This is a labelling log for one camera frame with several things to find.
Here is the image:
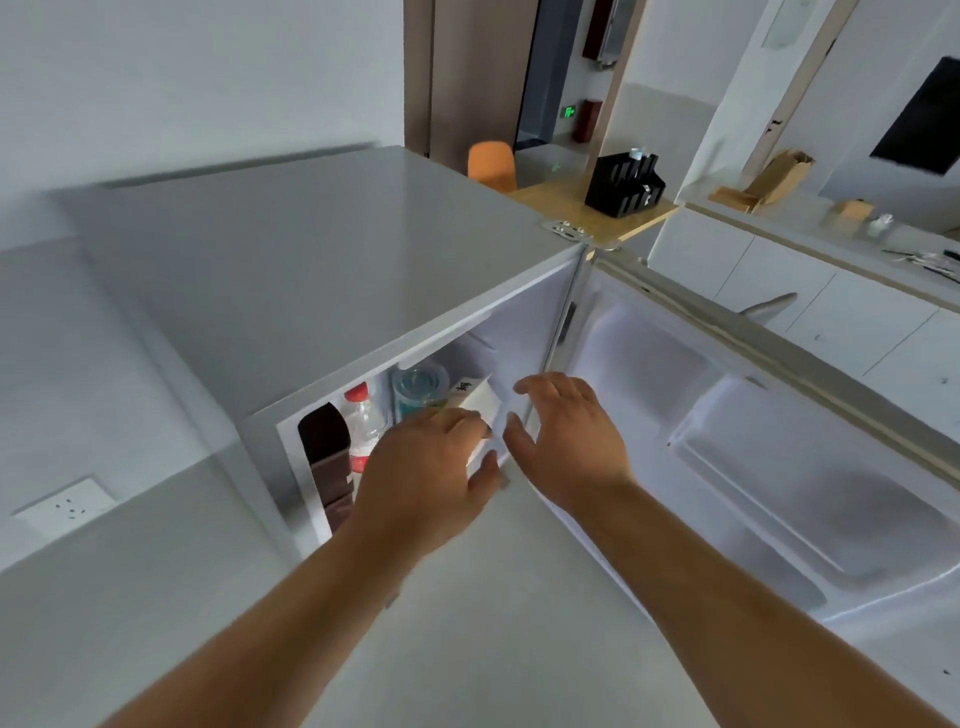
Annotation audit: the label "person's left hand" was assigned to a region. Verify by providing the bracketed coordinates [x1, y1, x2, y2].
[351, 408, 504, 558]

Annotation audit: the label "person's right hand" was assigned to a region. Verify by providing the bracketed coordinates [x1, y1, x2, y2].
[501, 372, 639, 516]

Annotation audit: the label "metal fridge hinge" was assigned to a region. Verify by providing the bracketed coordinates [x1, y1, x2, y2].
[538, 218, 595, 243]

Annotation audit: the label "brown paper bag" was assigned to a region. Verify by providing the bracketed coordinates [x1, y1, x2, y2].
[742, 149, 816, 208]

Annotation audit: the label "flat wooden box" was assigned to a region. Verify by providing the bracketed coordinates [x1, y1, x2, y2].
[708, 186, 760, 216]

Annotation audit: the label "white fridge door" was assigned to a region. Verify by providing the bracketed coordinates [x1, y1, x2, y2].
[543, 246, 960, 627]

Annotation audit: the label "black desk organizer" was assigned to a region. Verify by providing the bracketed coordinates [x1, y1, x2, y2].
[584, 148, 668, 219]

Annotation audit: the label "dark brown carton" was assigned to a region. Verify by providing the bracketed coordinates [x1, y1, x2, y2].
[297, 402, 355, 530]

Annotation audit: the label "orange chair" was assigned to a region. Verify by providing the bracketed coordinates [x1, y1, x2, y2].
[466, 140, 519, 195]

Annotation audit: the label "brown door frame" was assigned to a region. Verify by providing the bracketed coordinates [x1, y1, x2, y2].
[403, 0, 541, 178]

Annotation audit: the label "white cabinet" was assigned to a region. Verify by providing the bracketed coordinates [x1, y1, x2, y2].
[647, 186, 960, 425]

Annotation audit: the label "grey mini fridge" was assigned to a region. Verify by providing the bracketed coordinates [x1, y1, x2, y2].
[52, 144, 590, 560]

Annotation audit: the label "red cap water bottle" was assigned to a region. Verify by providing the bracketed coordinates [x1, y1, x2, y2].
[342, 381, 390, 498]

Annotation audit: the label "person's left forearm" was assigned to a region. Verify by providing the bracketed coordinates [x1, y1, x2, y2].
[97, 517, 429, 728]

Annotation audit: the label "black cables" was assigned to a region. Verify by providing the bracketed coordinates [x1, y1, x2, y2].
[880, 246, 960, 285]

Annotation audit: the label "clear teal plastic cup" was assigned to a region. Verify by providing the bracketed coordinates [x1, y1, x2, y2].
[392, 363, 452, 423]

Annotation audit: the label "wooden table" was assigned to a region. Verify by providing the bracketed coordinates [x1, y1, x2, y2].
[507, 175, 681, 249]

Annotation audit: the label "black wall screen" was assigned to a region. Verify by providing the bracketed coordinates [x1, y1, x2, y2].
[869, 55, 960, 178]

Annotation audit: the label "white wall socket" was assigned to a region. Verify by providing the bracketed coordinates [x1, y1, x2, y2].
[10, 475, 119, 546]

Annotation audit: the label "white carton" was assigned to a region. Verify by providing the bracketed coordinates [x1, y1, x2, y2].
[447, 375, 513, 485]

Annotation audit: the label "red wall box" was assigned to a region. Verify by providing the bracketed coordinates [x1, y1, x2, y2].
[582, 0, 625, 66]

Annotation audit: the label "person's right forearm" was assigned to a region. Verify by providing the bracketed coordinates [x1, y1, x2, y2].
[566, 478, 955, 728]

